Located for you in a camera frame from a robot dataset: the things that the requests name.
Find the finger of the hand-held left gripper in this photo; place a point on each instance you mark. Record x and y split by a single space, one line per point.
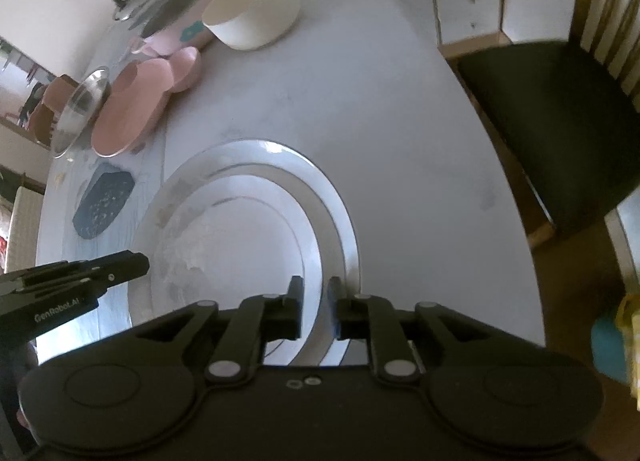
120 265

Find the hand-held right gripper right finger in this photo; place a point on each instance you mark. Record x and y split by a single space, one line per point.
334 302

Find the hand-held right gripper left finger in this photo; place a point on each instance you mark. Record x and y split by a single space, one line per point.
296 301

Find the large white plate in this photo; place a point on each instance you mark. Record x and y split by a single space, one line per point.
340 221

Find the small white plate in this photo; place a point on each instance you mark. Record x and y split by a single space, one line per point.
235 241

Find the cream bowl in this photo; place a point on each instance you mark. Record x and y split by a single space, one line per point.
255 16

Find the blue printed table mat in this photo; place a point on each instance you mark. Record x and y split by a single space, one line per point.
100 206

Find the pink plate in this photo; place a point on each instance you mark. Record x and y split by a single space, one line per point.
132 111

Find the pink bowl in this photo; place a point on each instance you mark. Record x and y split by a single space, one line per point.
185 68

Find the teal round stool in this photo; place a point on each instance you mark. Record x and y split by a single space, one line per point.
607 348

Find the wooden chair with dark seat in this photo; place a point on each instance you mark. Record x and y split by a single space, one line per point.
550 126

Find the yellow cloth item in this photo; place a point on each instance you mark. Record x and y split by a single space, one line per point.
631 341

